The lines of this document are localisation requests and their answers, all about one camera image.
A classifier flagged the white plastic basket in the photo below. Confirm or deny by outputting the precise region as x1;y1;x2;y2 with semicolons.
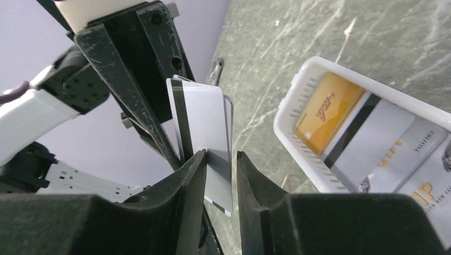
273;56;450;193

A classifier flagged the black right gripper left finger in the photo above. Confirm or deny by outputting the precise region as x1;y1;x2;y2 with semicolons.
1;150;207;254

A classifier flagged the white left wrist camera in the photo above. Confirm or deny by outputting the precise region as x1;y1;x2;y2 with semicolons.
54;0;146;33

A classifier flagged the white printed VIP card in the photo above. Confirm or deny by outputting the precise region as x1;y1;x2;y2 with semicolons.
355;118;450;249

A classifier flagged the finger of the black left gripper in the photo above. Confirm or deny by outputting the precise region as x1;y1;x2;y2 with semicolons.
74;1;194;170

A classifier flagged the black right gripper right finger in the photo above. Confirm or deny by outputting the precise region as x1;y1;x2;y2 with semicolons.
236;151;447;254

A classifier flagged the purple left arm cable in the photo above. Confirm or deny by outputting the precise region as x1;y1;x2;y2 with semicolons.
0;81;31;106

